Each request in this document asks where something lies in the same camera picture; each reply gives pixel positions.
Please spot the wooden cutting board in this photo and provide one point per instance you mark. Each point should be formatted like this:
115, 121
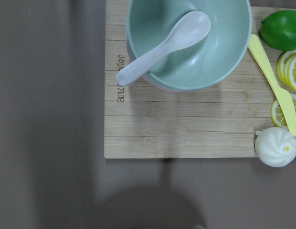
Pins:
143, 121

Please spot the green lime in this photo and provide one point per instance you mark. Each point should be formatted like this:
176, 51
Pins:
278, 30

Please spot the green stacked bowls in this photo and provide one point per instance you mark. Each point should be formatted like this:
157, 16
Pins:
197, 63

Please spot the yellow plastic knife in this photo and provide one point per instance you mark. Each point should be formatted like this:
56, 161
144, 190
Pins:
283, 96

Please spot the white ceramic spoon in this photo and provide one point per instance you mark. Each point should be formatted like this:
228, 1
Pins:
167, 45

